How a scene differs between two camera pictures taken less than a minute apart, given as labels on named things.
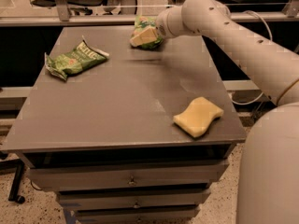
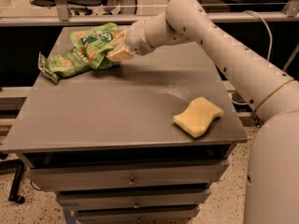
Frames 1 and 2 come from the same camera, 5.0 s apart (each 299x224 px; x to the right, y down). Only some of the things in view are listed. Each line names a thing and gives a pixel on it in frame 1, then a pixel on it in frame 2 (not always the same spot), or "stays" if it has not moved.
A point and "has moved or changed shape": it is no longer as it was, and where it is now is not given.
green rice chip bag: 142,23 has moved or changed shape
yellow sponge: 198,117 stays
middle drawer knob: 136,205 stays
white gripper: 163,26 to 135,38
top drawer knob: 132,182 stays
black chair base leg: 19,164 stays
